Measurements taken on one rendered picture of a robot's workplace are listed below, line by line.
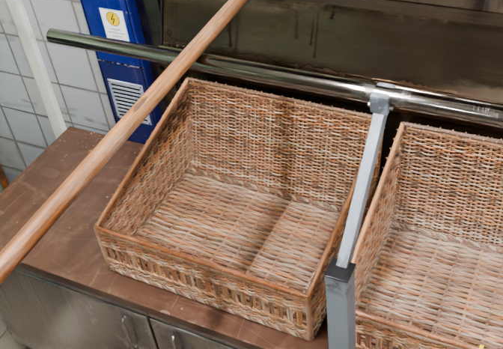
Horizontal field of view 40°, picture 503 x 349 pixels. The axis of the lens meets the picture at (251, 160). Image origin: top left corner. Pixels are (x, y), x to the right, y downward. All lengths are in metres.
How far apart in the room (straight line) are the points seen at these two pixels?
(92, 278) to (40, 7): 0.79
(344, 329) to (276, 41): 0.73
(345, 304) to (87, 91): 1.22
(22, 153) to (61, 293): 0.86
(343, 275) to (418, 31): 0.62
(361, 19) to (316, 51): 0.13
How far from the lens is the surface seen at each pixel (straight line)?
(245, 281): 1.49
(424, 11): 1.52
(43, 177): 2.11
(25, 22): 2.15
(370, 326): 1.43
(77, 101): 2.24
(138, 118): 1.16
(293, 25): 1.66
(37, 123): 2.45
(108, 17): 1.90
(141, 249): 1.62
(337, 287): 1.19
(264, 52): 1.71
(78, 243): 1.87
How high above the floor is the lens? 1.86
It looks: 40 degrees down
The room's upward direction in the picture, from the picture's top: 8 degrees counter-clockwise
